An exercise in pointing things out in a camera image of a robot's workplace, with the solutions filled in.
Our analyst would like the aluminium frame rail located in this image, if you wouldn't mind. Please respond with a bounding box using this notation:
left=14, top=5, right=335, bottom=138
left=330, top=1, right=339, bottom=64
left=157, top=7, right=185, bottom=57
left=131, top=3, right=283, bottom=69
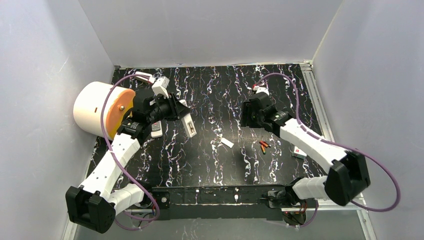
left=61, top=188, right=377, bottom=240

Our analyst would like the white flat remote red label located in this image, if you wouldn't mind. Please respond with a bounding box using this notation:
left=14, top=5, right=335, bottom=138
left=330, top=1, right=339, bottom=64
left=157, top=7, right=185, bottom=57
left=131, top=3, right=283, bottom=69
left=292, top=146, right=307, bottom=159

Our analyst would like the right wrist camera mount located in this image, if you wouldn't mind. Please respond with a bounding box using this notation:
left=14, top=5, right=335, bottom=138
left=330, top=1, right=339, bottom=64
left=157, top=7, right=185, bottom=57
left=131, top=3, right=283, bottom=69
left=252, top=84, right=270, bottom=96

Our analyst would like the small white clip object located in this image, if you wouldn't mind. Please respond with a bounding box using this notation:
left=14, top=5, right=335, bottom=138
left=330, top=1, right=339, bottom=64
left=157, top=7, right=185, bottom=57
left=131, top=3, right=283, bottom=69
left=134, top=71, right=156, bottom=85

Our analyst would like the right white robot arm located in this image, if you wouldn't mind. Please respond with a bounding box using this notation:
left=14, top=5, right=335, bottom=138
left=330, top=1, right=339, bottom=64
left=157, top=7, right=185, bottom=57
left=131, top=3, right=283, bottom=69
left=240, top=92, right=371, bottom=206

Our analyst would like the white drum orange lid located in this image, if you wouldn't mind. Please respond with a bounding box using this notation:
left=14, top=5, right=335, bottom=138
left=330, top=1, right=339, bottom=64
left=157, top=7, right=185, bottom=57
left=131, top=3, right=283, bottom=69
left=73, top=81, right=136, bottom=141

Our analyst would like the orange battery upper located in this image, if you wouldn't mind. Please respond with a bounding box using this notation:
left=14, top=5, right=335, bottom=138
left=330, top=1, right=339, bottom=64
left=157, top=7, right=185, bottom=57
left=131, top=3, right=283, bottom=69
left=259, top=141, right=271, bottom=148

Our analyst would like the white battery cover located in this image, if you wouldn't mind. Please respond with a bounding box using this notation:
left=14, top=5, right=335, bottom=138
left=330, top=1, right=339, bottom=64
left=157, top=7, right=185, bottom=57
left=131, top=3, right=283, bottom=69
left=220, top=137, right=234, bottom=149

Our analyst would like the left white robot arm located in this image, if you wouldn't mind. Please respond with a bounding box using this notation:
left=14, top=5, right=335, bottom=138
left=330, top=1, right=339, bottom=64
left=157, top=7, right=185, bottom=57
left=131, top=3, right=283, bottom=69
left=65, top=88, right=195, bottom=234

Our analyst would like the orange battery lower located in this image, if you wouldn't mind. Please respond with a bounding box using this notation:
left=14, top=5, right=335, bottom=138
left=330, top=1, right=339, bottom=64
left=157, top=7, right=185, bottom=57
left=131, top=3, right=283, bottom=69
left=260, top=145, right=266, bottom=155

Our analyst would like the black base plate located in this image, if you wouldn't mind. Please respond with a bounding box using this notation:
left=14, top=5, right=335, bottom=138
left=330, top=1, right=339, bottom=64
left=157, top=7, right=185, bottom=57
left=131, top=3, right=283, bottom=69
left=145, top=185, right=317, bottom=222

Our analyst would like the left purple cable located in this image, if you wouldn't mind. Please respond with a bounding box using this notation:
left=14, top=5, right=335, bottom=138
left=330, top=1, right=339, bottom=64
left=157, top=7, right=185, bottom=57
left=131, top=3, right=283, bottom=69
left=99, top=74, right=161, bottom=231

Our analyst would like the white slim remote control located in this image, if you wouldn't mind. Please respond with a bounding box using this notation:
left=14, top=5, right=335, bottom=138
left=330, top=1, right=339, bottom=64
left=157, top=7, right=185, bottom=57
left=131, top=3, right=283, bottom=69
left=179, top=99, right=197, bottom=138

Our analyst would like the white remote with dark buttons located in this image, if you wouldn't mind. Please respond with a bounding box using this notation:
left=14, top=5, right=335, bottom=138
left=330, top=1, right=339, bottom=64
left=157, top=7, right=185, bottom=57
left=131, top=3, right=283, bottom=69
left=150, top=121, right=163, bottom=138

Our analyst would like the orange battery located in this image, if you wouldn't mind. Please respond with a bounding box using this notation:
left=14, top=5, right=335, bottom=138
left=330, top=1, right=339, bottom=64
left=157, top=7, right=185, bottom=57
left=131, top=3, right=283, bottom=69
left=259, top=141, right=271, bottom=148
left=260, top=145, right=266, bottom=155

